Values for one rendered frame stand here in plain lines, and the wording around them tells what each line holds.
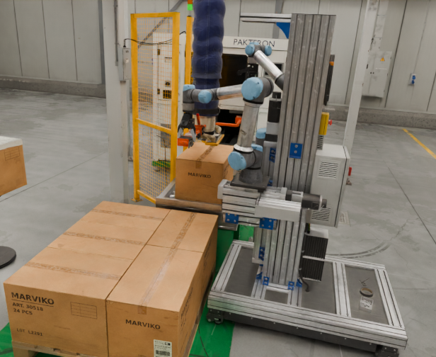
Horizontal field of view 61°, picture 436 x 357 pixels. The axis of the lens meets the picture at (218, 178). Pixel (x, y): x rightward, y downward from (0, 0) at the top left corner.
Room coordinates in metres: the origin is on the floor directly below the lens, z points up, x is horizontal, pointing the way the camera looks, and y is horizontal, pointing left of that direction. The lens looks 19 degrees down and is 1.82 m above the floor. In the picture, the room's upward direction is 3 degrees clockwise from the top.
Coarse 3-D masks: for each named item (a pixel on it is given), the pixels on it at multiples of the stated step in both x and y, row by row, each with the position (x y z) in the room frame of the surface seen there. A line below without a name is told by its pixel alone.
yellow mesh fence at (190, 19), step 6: (192, 18) 4.13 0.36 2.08; (186, 24) 4.10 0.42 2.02; (192, 24) 4.23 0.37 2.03; (186, 30) 4.10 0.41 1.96; (186, 36) 4.10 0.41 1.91; (186, 42) 4.10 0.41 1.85; (186, 48) 4.10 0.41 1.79; (192, 48) 4.27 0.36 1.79; (186, 54) 4.10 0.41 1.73; (192, 54) 4.27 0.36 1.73; (186, 60) 4.10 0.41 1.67; (186, 66) 4.10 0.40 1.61; (186, 72) 4.10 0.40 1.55; (186, 78) 4.10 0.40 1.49; (192, 78) 4.30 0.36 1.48; (186, 132) 4.10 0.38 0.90
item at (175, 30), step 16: (144, 16) 4.01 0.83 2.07; (160, 16) 3.81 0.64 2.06; (176, 16) 3.63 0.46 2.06; (176, 32) 3.63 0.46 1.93; (176, 48) 3.63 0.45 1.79; (176, 64) 3.63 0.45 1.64; (176, 80) 3.64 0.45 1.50; (176, 96) 3.64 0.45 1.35; (176, 112) 3.64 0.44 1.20; (160, 128) 3.81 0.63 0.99; (176, 128) 3.64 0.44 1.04; (176, 144) 3.65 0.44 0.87; (144, 160) 4.07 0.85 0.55; (160, 176) 3.83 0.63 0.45; (160, 192) 3.83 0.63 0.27
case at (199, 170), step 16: (176, 160) 2.91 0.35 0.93; (192, 160) 2.89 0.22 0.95; (208, 160) 2.90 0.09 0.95; (224, 160) 2.93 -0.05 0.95; (176, 176) 2.91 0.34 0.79; (192, 176) 2.88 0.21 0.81; (208, 176) 2.86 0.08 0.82; (224, 176) 2.93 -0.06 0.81; (176, 192) 2.91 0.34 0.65; (192, 192) 2.88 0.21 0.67; (208, 192) 2.86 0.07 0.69
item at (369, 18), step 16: (368, 0) 5.41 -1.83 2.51; (368, 16) 5.35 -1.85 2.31; (368, 32) 5.35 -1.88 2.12; (368, 48) 5.34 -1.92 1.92; (128, 80) 5.95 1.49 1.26; (128, 96) 5.93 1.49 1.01; (352, 96) 5.36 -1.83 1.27; (128, 112) 5.92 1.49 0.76; (352, 112) 5.35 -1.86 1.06; (128, 128) 5.90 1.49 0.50; (352, 128) 5.35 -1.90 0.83; (128, 144) 5.89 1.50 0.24
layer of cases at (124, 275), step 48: (96, 240) 2.22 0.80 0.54; (144, 240) 2.26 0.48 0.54; (192, 240) 2.29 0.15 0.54; (48, 288) 1.67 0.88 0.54; (96, 288) 1.70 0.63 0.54; (144, 288) 1.73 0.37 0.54; (192, 288) 1.85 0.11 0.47; (48, 336) 1.67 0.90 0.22; (96, 336) 1.62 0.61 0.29; (144, 336) 1.58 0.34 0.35
